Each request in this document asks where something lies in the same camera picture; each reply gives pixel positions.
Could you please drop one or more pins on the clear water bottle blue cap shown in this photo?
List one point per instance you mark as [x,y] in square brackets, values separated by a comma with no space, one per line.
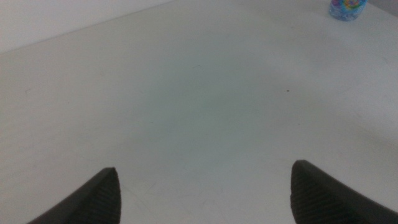
[346,9]

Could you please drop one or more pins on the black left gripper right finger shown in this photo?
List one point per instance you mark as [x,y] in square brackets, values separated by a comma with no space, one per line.
[320,199]

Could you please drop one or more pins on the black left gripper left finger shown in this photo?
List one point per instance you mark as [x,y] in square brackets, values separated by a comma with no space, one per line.
[93,199]

